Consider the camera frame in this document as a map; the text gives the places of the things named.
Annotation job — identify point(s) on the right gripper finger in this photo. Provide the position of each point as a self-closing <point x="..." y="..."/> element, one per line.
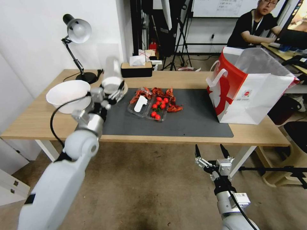
<point x="225" y="152"/>
<point x="198" y="154"/>

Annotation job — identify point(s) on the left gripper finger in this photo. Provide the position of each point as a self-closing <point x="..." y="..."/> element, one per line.
<point x="118" y="91"/>
<point x="110" y="101"/>

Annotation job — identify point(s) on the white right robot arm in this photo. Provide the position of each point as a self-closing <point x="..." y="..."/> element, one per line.
<point x="230" y="210"/>

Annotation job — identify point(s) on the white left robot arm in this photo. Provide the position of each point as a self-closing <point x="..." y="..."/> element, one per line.
<point x="60" y="187"/>

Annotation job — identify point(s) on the black tissue box wooden lid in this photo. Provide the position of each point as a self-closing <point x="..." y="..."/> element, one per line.
<point x="136" y="70"/>

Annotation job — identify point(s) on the clear disposable takeout box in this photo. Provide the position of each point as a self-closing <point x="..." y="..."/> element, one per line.
<point x="144" y="112"/>

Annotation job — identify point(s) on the cardboard box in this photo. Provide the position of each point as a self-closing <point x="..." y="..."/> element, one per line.
<point x="146" y="54"/>

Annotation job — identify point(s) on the red and white delivery bag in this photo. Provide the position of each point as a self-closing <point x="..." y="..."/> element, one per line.
<point x="251" y="95"/>

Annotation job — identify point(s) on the small white bowl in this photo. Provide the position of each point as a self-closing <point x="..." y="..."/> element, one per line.
<point x="110" y="83"/>

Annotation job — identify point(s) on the white label sticker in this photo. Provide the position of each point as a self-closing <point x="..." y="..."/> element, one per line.
<point x="140" y="104"/>

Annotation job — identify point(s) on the dark grey table mat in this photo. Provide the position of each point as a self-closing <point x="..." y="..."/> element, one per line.
<point x="192" y="119"/>

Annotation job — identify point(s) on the white tissue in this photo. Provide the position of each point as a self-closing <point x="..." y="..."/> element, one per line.
<point x="137" y="61"/>

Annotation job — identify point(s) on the large white bowl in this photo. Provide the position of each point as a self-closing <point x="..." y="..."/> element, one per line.
<point x="67" y="93"/>

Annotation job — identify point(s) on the beige plastic stool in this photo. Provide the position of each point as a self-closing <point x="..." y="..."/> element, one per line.
<point x="273" y="167"/>

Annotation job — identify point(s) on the red crayfish pile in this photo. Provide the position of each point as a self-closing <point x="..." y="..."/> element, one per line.
<point x="176" y="108"/>

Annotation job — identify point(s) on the black stand bar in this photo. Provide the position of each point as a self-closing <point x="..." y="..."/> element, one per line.
<point x="275" y="169"/>

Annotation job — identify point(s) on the red fire extinguisher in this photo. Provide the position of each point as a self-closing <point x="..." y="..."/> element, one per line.
<point x="153" y="46"/>

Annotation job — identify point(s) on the wooden table white legs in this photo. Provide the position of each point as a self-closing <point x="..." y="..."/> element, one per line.
<point x="36" y="115"/>

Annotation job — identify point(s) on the black equipment rack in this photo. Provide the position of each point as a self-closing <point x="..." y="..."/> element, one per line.
<point x="144" y="24"/>

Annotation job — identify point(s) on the black and white desk lamp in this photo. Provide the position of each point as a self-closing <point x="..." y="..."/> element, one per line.
<point x="79" y="30"/>

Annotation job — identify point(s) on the black bin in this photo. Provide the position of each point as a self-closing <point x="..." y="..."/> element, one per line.
<point x="285" y="110"/>

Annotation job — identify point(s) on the black tripod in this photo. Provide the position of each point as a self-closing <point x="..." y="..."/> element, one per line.
<point x="182" y="36"/>

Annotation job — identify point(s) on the white cabinet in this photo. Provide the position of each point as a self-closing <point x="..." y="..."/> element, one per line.
<point x="14" y="155"/>

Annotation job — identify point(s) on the wooden side desk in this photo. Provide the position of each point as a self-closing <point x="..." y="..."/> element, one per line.
<point x="287" y="54"/>

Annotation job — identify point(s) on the person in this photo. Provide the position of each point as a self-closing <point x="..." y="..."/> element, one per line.
<point x="251" y="26"/>

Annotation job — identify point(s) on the whiteboard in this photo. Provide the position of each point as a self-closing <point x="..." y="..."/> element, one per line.
<point x="215" y="7"/>

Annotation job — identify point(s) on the black laptop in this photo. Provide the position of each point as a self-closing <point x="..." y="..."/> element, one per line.
<point x="291" y="36"/>

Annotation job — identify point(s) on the large display screen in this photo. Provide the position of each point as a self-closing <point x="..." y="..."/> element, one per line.
<point x="298" y="14"/>

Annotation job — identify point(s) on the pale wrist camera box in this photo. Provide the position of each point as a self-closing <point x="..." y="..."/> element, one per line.
<point x="97" y="95"/>
<point x="224" y="167"/>

